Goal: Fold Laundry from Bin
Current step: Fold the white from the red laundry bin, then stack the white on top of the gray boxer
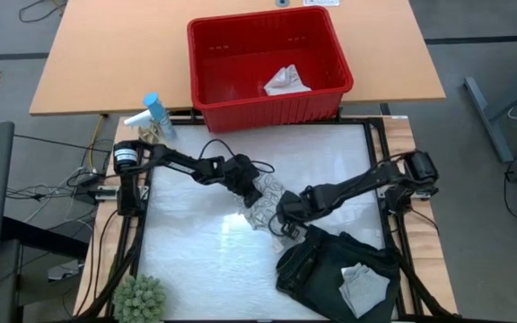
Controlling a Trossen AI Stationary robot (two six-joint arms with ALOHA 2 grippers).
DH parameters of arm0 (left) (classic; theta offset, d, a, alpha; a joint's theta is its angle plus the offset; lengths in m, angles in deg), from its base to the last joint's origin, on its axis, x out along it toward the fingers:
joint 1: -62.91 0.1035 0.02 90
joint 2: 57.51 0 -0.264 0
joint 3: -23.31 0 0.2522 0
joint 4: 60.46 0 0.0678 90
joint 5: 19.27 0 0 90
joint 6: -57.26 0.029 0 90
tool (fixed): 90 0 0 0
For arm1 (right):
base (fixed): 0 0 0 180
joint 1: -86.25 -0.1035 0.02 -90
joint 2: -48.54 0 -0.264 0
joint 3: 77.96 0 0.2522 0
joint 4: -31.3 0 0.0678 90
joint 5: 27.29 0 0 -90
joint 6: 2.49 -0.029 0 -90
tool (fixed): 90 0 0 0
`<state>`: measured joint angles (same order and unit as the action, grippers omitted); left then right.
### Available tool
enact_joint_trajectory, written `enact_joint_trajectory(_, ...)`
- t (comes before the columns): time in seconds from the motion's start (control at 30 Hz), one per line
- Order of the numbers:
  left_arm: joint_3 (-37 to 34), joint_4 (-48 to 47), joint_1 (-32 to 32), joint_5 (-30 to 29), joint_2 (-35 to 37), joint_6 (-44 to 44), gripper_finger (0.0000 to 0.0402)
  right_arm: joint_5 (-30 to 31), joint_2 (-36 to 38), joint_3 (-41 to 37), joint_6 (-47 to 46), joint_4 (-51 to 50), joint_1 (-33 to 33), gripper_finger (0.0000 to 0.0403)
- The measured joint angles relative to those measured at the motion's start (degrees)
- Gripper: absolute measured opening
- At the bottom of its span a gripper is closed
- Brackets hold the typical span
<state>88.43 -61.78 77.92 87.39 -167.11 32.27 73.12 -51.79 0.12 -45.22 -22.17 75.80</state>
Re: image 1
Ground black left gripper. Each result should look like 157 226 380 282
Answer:
221 153 265 209

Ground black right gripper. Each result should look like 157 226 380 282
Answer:
275 187 320 240

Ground white leaf-print garment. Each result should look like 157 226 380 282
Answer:
234 172 298 253

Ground dark blue denim jeans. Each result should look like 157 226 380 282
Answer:
275 223 402 323

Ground plain white garment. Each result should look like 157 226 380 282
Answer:
262 64 312 97

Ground small grey cloth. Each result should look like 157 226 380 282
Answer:
338 263 391 319

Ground red plastic laundry bin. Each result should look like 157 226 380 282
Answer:
186 5 355 135

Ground blue capped bottle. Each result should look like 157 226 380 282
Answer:
144 92 178 140

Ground white table mat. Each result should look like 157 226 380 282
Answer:
136 123 399 320

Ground green artificial plant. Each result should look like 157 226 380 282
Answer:
112 273 168 323

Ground light wooden desk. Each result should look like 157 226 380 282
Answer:
28 0 447 117

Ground black side stand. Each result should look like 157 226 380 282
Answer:
0 217 90 323

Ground grey metal desk leg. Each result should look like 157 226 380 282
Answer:
463 57 517 163

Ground black left camera cable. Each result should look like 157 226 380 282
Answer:
197 137 276 175

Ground black aluminium table frame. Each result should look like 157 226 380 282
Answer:
105 117 461 323

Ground black looped floor cable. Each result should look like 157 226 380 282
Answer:
18 0 69 23

